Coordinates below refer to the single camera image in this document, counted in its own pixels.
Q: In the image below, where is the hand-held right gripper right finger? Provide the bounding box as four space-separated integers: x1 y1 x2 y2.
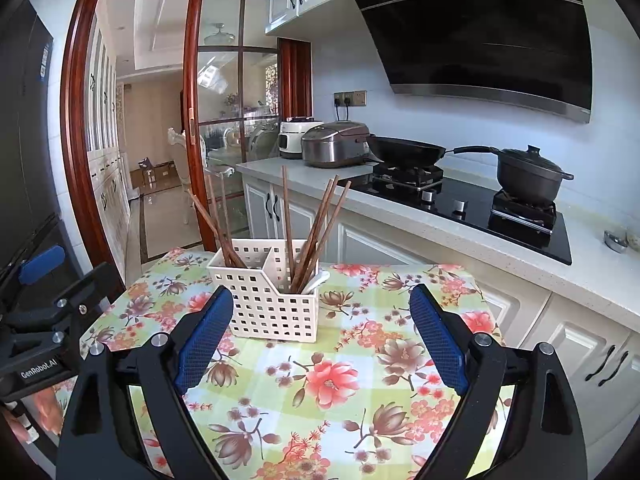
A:
409 283 588 480

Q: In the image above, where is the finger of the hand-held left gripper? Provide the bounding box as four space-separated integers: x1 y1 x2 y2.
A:
0 261 117 356
0 246 67 303

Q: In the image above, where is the white pressure cooker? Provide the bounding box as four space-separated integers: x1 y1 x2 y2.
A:
278 116 323 160

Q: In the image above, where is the white perforated plastic utensil basket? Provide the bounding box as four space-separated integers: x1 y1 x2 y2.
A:
206 238 321 343

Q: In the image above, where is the white ceramic soup spoon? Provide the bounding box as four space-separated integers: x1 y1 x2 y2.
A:
300 270 331 295

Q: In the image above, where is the dark refrigerator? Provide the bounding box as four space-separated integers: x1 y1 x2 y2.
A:
0 0 126 311

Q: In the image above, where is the black glass gas stove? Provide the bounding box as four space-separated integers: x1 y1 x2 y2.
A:
350 162 573 266

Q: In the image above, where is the set of brown chopsticks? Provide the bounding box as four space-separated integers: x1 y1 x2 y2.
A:
189 164 352 293

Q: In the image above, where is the black lidded cooking pot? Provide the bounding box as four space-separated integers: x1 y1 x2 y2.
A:
490 145 575 204

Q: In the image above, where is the white hallway cabinet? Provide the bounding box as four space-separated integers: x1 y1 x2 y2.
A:
86 15 132 281

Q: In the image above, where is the person's left hand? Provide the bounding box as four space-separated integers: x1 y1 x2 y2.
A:
0 389 66 443

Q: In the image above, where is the white ornate dining chair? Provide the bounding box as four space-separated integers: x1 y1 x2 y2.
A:
167 127 201 196

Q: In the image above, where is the black wok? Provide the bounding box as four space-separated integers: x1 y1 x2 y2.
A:
366 136 501 165

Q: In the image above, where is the glass sliding door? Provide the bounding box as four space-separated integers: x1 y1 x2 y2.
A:
181 0 313 256

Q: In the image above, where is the floral plastic tablecloth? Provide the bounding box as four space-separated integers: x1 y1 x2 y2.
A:
80 246 516 480

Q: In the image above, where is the ceiling lamp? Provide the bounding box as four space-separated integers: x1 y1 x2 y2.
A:
204 22 236 45

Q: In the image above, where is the red wooden door frame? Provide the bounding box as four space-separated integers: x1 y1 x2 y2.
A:
60 0 271 301

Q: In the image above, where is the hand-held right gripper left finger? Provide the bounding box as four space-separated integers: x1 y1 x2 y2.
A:
56 285 236 480

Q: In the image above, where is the silver rice cooker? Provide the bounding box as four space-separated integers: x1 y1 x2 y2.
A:
301 121 373 168

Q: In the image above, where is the white kitchen counter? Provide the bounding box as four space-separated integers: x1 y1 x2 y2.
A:
236 157 640 441

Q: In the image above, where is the black glass range hood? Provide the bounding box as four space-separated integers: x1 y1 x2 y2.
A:
342 0 593 124

